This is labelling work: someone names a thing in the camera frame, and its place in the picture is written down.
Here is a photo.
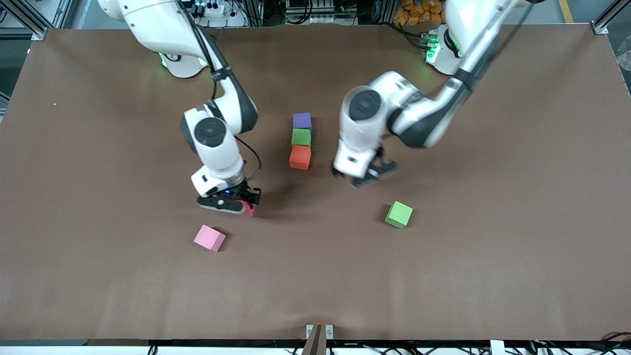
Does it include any orange foam cube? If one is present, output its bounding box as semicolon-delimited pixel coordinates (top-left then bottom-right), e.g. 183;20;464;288
289;144;312;171

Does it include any pink foam cube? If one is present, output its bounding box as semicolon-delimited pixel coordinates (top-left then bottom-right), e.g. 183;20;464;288
193;225;226;252

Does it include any brown table cover sheet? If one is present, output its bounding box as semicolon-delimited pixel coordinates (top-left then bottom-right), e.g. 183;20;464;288
0;22;631;347

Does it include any silver equipment rack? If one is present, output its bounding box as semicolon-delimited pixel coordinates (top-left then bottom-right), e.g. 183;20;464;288
285;0;342;25

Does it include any bag of orange items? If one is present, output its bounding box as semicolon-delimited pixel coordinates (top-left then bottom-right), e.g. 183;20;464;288
393;0;447;26

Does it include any white power strip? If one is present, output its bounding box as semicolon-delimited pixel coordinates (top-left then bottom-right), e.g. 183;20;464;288
191;0;232;18

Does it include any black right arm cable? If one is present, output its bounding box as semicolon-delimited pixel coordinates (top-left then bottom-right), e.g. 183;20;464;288
177;0;262;182

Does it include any metal bracket with brown post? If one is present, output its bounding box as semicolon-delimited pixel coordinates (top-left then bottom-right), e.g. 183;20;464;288
305;323;334;355

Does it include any aluminium frame profile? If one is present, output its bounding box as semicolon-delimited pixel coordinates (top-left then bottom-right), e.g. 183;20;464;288
0;0;50;41
592;0;631;36

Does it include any black cable bundle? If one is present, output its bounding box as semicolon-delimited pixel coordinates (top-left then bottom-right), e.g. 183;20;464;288
530;331;631;355

